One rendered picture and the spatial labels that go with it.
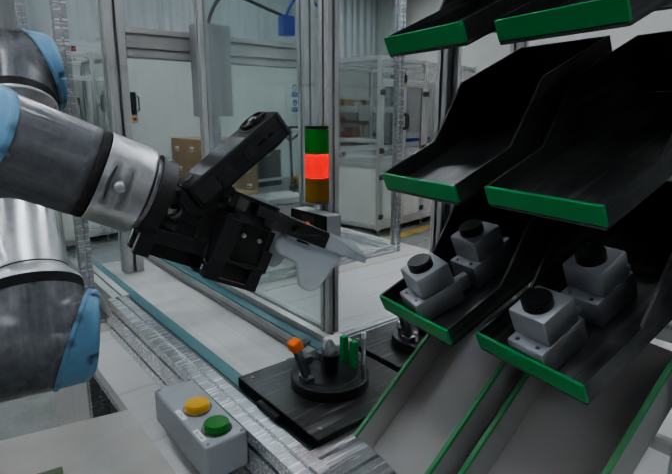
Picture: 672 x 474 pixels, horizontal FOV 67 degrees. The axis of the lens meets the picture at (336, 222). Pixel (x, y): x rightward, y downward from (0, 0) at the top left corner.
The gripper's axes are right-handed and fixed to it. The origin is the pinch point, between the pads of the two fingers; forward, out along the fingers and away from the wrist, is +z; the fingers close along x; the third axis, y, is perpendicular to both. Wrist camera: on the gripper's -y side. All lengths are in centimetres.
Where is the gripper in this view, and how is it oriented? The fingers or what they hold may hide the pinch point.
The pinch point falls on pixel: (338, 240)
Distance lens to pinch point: 54.8
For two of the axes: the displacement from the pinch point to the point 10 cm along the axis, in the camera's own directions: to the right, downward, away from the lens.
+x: 4.9, 1.8, -8.5
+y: -3.7, 9.3, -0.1
